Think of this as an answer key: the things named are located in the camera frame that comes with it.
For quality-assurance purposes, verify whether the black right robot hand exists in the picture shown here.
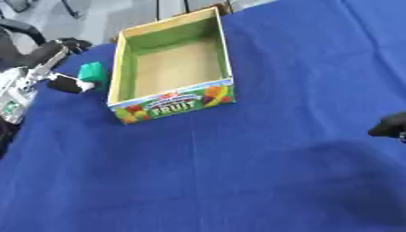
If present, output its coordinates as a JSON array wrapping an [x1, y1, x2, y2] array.
[[366, 111, 406, 140]]

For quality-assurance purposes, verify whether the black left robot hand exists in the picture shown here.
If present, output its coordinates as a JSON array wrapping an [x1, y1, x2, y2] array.
[[19, 37, 99, 95]]

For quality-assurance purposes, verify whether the green rectangular block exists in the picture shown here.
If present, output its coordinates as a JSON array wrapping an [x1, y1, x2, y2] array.
[[76, 61, 111, 89]]

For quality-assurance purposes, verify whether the cardboard box with green inside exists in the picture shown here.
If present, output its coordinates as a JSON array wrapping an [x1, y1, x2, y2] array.
[[106, 5, 238, 125]]

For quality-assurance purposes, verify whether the black cable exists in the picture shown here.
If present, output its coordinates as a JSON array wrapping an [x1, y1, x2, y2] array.
[[58, 0, 82, 20]]

